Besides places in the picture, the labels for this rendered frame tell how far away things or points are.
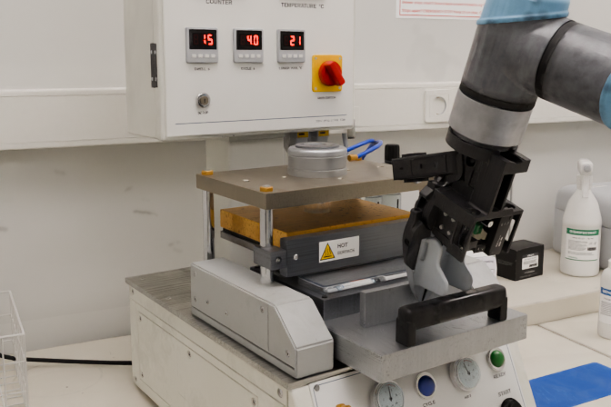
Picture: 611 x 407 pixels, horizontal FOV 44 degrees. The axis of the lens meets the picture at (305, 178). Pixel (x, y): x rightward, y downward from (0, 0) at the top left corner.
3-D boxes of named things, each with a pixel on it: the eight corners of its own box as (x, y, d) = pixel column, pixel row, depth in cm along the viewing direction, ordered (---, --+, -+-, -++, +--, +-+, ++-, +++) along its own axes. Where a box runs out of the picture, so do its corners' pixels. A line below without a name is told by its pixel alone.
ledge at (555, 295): (310, 304, 158) (310, 284, 158) (600, 258, 195) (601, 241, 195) (387, 354, 132) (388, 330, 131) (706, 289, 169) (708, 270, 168)
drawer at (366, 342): (236, 311, 100) (235, 253, 99) (366, 282, 112) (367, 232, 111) (380, 392, 76) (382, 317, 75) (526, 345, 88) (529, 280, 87)
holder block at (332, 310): (249, 285, 98) (249, 265, 98) (369, 262, 109) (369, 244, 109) (323, 321, 85) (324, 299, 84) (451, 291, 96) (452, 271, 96)
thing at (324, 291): (323, 307, 86) (323, 288, 86) (295, 294, 91) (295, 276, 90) (441, 280, 96) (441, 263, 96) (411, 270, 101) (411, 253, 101)
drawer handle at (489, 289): (395, 342, 79) (395, 305, 78) (494, 314, 87) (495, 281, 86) (407, 348, 77) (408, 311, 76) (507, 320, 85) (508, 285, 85)
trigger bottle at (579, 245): (557, 266, 171) (564, 156, 167) (595, 268, 169) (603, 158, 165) (561, 277, 163) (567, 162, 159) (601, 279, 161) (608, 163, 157)
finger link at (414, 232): (402, 272, 81) (424, 202, 78) (394, 264, 83) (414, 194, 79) (435, 265, 84) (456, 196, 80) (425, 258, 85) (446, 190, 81)
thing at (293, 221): (220, 237, 104) (218, 169, 102) (348, 218, 116) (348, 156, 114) (288, 265, 90) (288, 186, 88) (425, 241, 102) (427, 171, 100)
